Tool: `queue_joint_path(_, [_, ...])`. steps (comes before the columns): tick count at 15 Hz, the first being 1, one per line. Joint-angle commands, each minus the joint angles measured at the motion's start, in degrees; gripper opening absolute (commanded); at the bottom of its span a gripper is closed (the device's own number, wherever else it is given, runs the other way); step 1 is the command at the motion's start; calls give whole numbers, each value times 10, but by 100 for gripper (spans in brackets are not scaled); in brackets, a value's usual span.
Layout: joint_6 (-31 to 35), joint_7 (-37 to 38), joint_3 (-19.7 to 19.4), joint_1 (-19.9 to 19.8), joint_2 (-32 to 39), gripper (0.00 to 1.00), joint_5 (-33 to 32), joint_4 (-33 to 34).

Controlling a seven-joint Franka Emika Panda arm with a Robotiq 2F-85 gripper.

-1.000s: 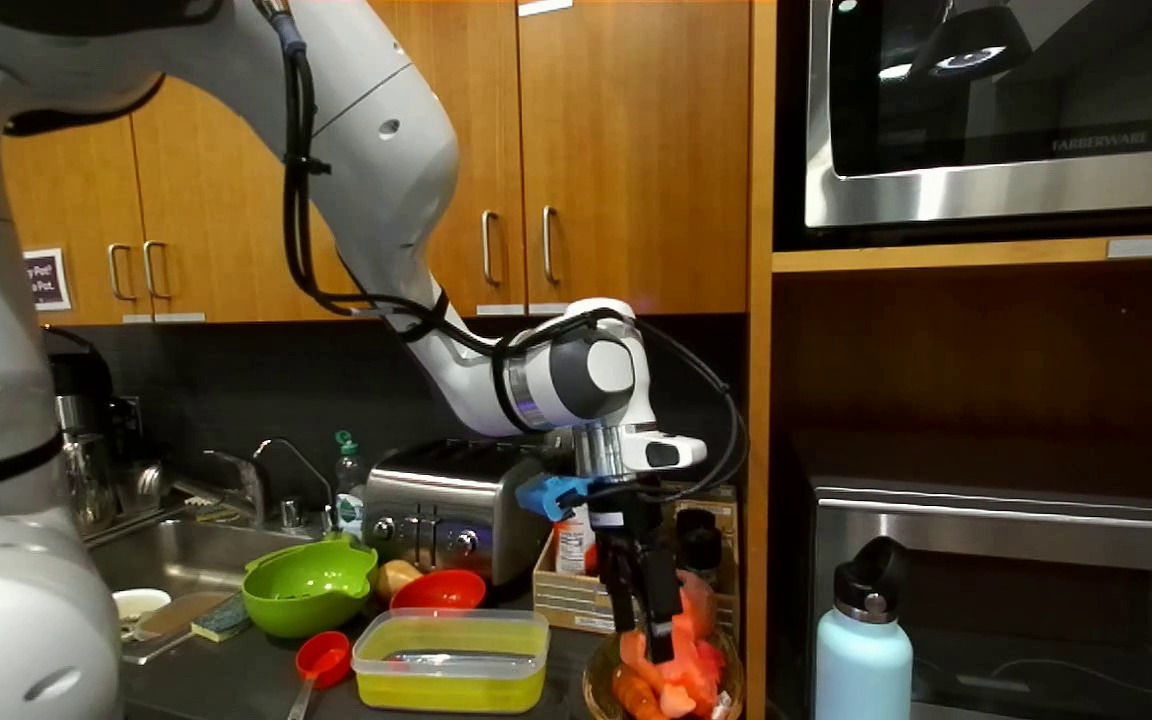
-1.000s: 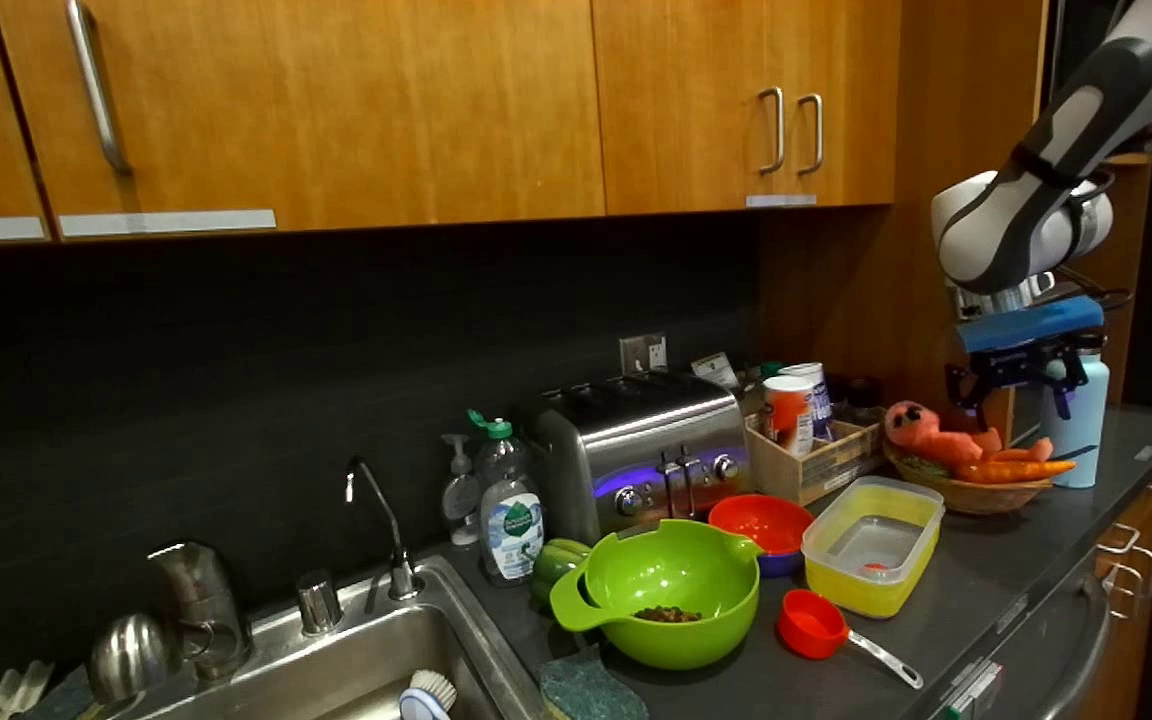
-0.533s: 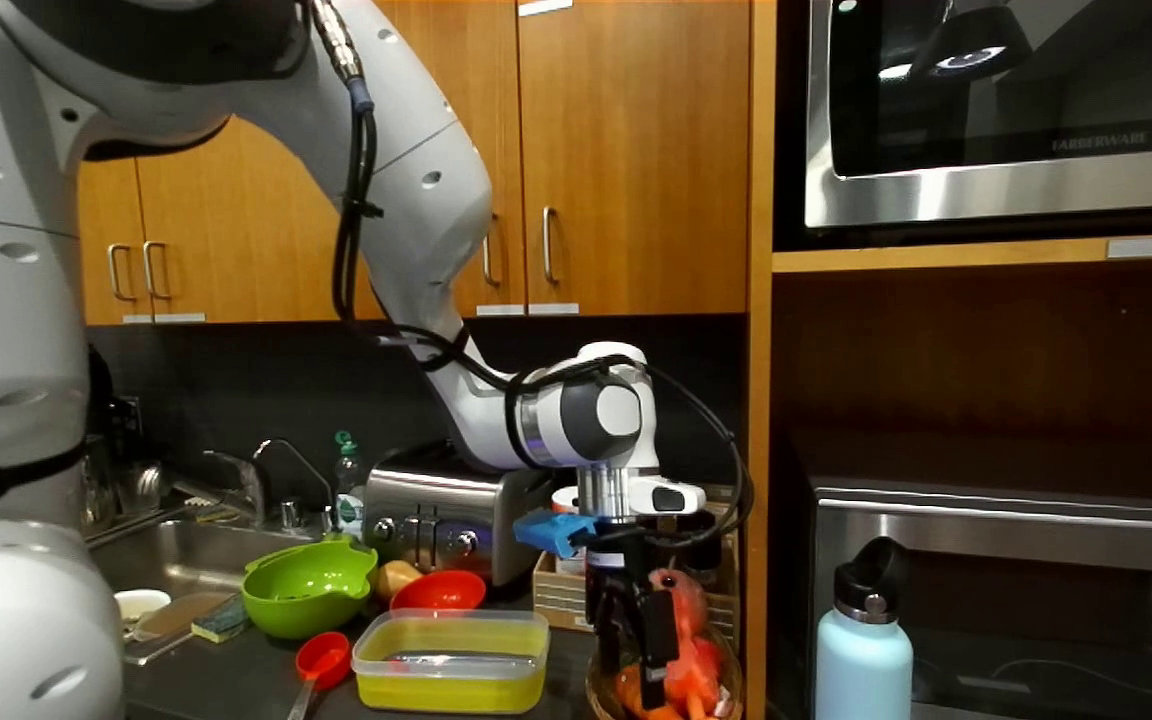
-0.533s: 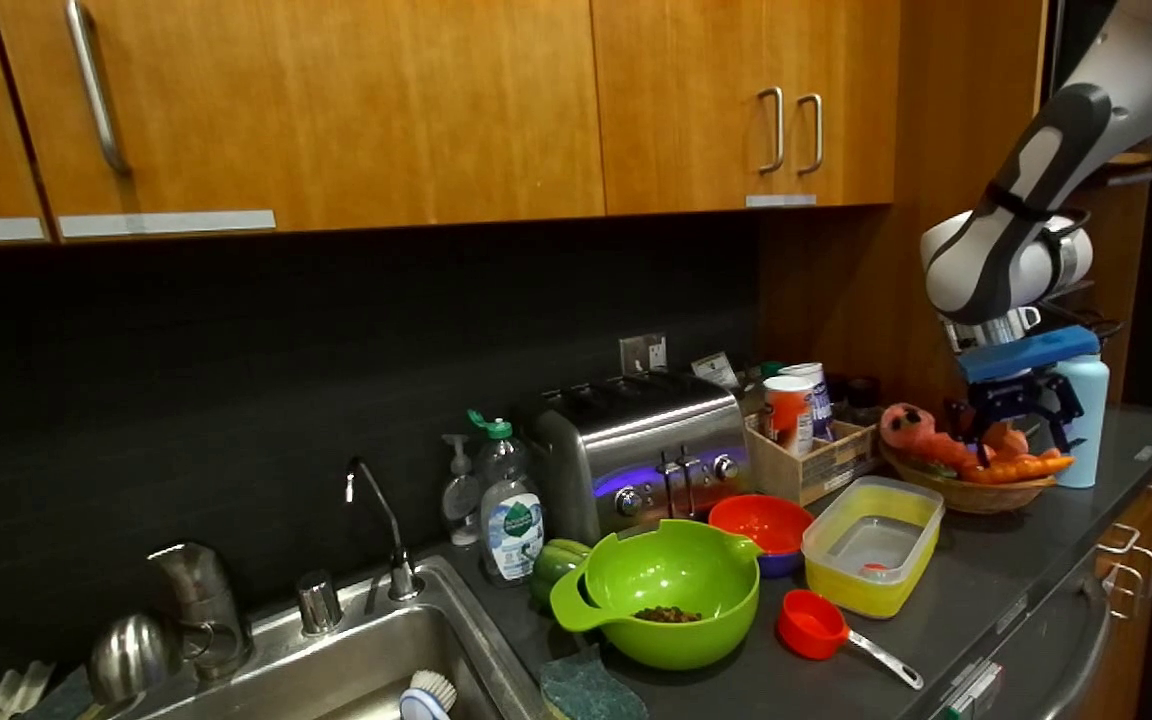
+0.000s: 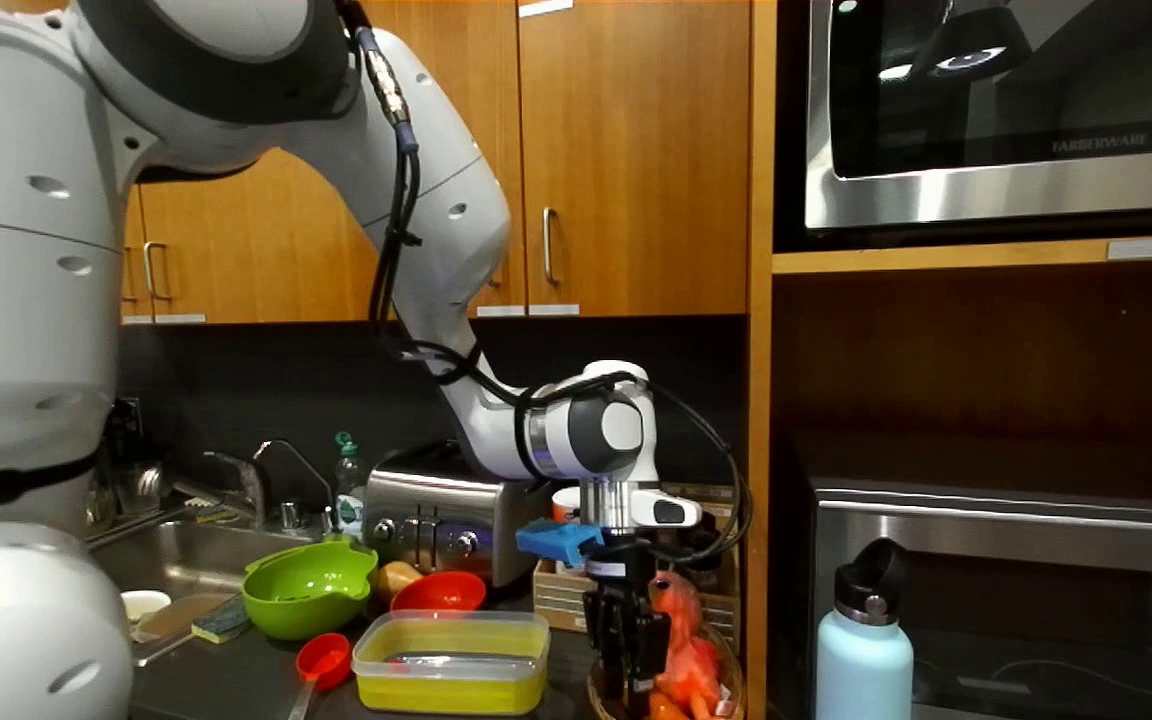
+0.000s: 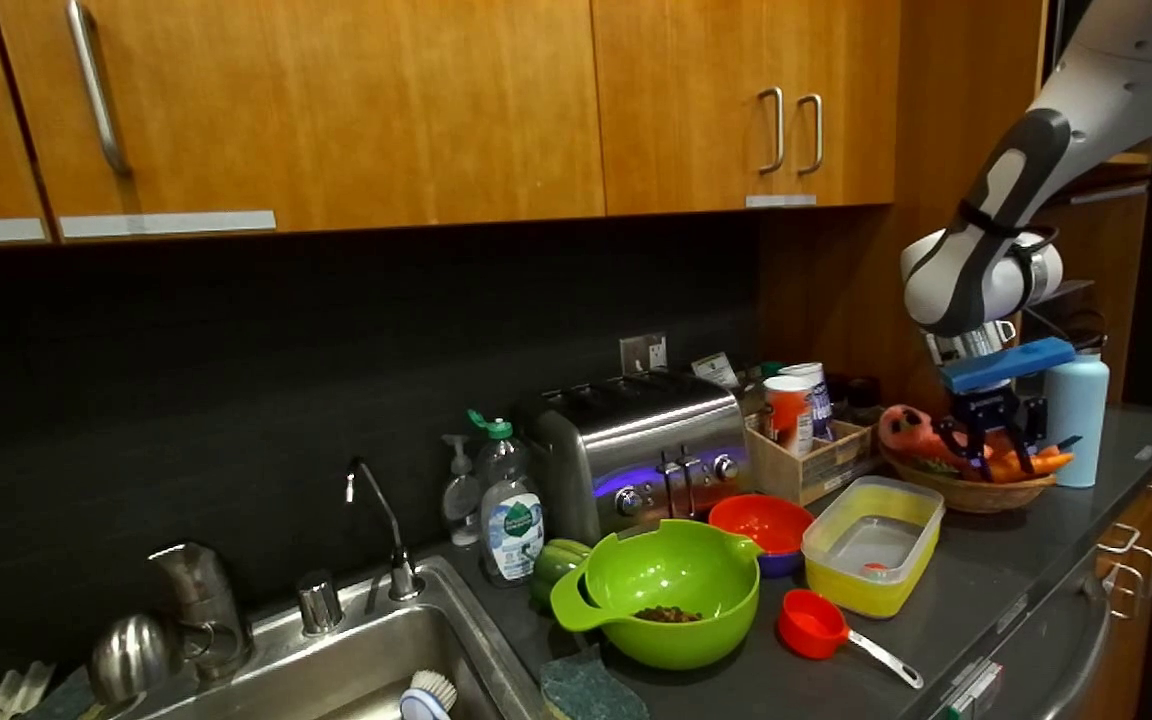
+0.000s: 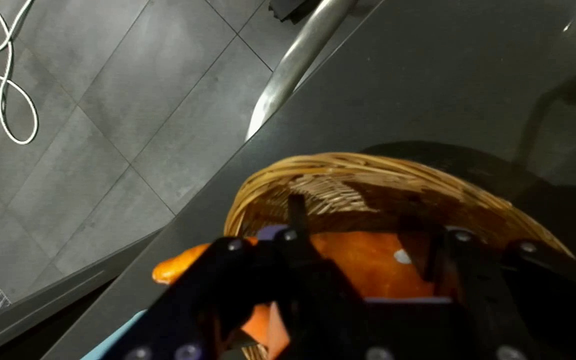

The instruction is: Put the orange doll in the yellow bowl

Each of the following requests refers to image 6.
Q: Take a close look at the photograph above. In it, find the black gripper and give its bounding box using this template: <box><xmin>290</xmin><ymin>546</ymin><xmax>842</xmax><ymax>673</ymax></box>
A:
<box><xmin>953</xmin><ymin>374</ymin><xmax>1058</xmax><ymax>483</ymax></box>

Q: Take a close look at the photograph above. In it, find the long metal cabinet handle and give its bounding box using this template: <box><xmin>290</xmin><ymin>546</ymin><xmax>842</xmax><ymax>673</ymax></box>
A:
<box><xmin>61</xmin><ymin>0</ymin><xmax>135</xmax><ymax>186</ymax></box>

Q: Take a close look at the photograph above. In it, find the clear dish soap bottle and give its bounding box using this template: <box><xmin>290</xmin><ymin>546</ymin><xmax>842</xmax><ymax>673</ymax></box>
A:
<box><xmin>465</xmin><ymin>410</ymin><xmax>552</xmax><ymax>586</ymax></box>

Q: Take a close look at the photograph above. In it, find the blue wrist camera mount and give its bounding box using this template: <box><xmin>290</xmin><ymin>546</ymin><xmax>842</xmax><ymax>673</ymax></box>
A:
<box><xmin>942</xmin><ymin>330</ymin><xmax>1082</xmax><ymax>398</ymax></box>

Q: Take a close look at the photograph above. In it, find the purple bowl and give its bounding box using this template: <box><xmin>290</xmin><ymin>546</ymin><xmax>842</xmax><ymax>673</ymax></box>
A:
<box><xmin>754</xmin><ymin>544</ymin><xmax>818</xmax><ymax>582</ymax></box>

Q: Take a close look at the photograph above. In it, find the white dish brush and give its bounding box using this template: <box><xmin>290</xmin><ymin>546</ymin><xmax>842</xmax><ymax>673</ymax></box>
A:
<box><xmin>394</xmin><ymin>669</ymin><xmax>465</xmax><ymax>720</ymax></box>

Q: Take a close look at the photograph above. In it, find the orange plush doll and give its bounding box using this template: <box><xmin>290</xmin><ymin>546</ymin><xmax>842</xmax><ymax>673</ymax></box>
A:
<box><xmin>878</xmin><ymin>398</ymin><xmax>996</xmax><ymax>473</ymax></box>

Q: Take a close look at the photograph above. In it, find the light blue water bottle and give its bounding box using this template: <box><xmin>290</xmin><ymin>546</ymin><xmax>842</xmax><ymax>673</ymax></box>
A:
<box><xmin>1046</xmin><ymin>342</ymin><xmax>1117</xmax><ymax>490</ymax></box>

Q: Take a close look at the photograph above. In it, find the silver toaster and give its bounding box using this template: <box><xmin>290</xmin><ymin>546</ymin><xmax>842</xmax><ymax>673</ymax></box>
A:
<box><xmin>529</xmin><ymin>374</ymin><xmax>755</xmax><ymax>544</ymax></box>

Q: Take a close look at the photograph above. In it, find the dishwasher with steel handle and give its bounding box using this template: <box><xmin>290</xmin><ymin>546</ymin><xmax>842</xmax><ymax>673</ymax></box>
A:
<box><xmin>924</xmin><ymin>554</ymin><xmax>1119</xmax><ymax>720</ymax></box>

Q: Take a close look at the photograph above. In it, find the round silver pot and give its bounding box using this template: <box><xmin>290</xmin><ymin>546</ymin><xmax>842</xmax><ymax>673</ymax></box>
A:
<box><xmin>79</xmin><ymin>613</ymin><xmax>177</xmax><ymax>713</ymax></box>

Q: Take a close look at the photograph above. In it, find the white and blue canister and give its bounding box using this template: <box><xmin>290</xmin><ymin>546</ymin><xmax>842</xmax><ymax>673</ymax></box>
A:
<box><xmin>780</xmin><ymin>361</ymin><xmax>842</xmax><ymax>443</ymax></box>

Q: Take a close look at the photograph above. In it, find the wicker basket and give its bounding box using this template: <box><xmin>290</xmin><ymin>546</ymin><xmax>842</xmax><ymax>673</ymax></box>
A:
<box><xmin>878</xmin><ymin>443</ymin><xmax>1066</xmax><ymax>521</ymax></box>

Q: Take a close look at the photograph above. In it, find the wall power outlet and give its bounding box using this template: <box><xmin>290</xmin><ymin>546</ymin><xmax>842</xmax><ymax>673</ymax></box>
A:
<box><xmin>612</xmin><ymin>330</ymin><xmax>672</xmax><ymax>385</ymax></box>

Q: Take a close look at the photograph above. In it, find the red measuring cup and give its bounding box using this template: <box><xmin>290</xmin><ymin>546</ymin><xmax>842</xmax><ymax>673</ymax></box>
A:
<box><xmin>773</xmin><ymin>586</ymin><xmax>931</xmax><ymax>695</ymax></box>

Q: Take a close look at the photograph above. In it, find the metal sink knob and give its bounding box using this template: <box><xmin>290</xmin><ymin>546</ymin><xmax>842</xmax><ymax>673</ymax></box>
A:
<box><xmin>290</xmin><ymin>570</ymin><xmax>348</xmax><ymax>640</ymax></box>

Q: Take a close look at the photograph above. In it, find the green plastic bowl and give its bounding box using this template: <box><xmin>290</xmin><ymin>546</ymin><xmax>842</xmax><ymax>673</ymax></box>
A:
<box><xmin>543</xmin><ymin>515</ymin><xmax>767</xmax><ymax>674</ymax></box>

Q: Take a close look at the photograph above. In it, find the wooden crate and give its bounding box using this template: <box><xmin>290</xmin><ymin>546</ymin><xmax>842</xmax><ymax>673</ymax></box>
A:
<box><xmin>740</xmin><ymin>410</ymin><xmax>887</xmax><ymax>512</ymax></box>

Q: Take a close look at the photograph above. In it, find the red bowl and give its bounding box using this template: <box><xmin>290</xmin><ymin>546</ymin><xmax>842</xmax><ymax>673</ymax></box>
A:
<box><xmin>705</xmin><ymin>490</ymin><xmax>818</xmax><ymax>563</ymax></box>

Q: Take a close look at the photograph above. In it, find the metal cabinet door handle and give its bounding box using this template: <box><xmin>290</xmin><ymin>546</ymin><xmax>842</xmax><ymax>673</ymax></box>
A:
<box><xmin>788</xmin><ymin>88</ymin><xmax>829</xmax><ymax>180</ymax></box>
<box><xmin>749</xmin><ymin>85</ymin><xmax>788</xmax><ymax>180</ymax></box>

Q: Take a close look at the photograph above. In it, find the green sponge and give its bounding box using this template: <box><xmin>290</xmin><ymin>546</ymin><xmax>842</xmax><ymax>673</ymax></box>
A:
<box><xmin>535</xmin><ymin>651</ymin><xmax>657</xmax><ymax>720</ymax></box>

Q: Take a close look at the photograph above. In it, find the wide wooden cabinet door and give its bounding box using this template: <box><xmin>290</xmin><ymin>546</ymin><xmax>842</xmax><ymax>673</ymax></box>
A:
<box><xmin>0</xmin><ymin>0</ymin><xmax>607</xmax><ymax>248</ymax></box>

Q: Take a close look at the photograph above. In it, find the curved metal faucet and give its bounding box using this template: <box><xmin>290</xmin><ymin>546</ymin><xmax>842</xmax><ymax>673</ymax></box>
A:
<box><xmin>338</xmin><ymin>456</ymin><xmax>426</xmax><ymax>603</ymax></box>

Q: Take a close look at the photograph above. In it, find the orange toy carrot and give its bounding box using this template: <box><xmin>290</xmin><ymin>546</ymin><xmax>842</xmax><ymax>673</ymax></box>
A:
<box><xmin>987</xmin><ymin>443</ymin><xmax>1082</xmax><ymax>483</ymax></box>

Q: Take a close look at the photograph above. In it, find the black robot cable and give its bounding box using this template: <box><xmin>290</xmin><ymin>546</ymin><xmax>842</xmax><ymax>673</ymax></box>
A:
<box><xmin>953</xmin><ymin>105</ymin><xmax>1089</xmax><ymax>248</ymax></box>

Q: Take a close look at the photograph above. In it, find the red and white canister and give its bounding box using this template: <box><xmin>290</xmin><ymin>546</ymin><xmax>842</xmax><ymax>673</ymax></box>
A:
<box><xmin>760</xmin><ymin>372</ymin><xmax>819</xmax><ymax>458</ymax></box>

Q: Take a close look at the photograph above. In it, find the yellow plastic container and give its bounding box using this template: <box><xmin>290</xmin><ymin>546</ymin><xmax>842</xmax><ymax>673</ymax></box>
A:
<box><xmin>796</xmin><ymin>475</ymin><xmax>953</xmax><ymax>625</ymax></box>

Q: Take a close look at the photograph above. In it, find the stainless steel sink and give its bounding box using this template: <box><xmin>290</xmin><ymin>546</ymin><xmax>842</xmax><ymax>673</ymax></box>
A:
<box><xmin>134</xmin><ymin>552</ymin><xmax>556</xmax><ymax>720</ymax></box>

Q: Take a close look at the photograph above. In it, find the green apple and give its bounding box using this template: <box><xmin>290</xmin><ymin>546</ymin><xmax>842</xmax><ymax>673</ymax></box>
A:
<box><xmin>529</xmin><ymin>536</ymin><xmax>595</xmax><ymax>613</ymax></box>

